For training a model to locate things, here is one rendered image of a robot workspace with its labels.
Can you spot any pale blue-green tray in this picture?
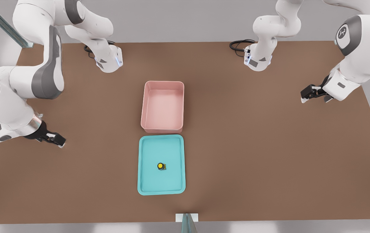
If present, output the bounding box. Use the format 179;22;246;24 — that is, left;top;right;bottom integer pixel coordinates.
137;134;186;196

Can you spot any pink plastic box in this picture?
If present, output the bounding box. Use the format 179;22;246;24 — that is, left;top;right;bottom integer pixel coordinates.
140;81;185;134

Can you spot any black cable loop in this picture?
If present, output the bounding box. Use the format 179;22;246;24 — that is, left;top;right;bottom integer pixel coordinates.
229;39;257;58
84;40;116;59

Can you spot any silver frame post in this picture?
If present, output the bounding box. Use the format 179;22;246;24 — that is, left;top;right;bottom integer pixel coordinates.
0;0;34;49
175;213;199;233

